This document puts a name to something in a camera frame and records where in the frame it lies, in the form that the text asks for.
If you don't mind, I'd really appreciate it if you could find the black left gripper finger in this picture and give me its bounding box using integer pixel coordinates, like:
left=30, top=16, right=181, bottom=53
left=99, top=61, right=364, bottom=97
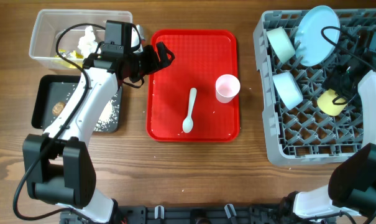
left=139, top=63, right=166, bottom=77
left=156, top=42, right=175, bottom=68

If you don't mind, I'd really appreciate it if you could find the yellow plastic cup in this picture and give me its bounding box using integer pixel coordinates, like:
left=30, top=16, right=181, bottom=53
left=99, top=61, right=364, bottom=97
left=317, top=89, right=347, bottom=116

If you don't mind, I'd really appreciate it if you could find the light blue plate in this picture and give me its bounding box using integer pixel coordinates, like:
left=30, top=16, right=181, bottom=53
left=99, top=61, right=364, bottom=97
left=294, top=6, right=340, bottom=67

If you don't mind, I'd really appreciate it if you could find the light blue bowl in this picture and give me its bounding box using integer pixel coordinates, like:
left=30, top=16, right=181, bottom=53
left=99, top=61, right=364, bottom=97
left=273, top=72, right=303, bottom=110

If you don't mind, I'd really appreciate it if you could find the white napkin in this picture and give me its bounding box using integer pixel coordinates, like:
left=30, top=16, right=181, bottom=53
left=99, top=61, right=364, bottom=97
left=78, top=26, right=98, bottom=58

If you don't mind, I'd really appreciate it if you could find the white rice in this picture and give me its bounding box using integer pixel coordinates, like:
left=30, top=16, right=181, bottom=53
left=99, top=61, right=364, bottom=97
left=63, top=82, right=122, bottom=132

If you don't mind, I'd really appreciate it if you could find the mint green bowl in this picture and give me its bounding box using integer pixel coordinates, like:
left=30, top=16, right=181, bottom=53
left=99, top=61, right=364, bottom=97
left=267, top=27, right=295, bottom=63

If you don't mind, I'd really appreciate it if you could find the brown food ball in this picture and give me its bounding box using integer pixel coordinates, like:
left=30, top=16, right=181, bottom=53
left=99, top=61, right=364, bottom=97
left=52, top=102, right=66, bottom=116

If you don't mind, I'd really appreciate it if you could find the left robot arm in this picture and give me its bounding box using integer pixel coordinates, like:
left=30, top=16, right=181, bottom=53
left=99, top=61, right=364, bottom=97
left=13, top=42, right=175, bottom=223

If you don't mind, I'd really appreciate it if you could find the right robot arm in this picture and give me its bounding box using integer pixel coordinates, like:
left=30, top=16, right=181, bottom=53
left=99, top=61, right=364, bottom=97
left=278, top=37, right=376, bottom=223

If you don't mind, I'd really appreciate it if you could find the grey dishwasher rack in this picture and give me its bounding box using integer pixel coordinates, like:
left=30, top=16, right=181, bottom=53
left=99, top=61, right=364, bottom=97
left=253, top=9, right=376, bottom=166

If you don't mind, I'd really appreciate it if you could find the red plastic tray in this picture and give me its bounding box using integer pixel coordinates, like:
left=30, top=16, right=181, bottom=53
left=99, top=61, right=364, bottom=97
left=146, top=29, right=240, bottom=142

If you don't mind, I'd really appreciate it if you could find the yellow snack wrapper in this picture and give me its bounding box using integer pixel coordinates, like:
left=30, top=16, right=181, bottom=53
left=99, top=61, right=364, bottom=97
left=56, top=49, right=83, bottom=69

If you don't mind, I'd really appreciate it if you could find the white plastic spoon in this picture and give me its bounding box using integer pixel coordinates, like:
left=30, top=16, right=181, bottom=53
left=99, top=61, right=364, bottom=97
left=182, top=88, right=197, bottom=133

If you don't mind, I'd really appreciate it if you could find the pink plastic cup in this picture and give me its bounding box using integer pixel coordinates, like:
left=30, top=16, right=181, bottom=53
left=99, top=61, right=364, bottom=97
left=215, top=74, right=241, bottom=103

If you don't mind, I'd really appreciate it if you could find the clear plastic bin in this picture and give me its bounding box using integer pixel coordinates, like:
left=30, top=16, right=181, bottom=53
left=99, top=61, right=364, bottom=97
left=29, top=9, right=133, bottom=70

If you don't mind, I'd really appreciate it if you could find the black tray bin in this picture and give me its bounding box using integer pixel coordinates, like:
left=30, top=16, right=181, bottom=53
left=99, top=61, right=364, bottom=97
left=31, top=74, right=124, bottom=134

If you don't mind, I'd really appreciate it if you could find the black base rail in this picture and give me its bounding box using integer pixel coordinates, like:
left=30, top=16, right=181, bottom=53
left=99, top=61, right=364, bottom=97
left=59, top=203, right=336, bottom=224

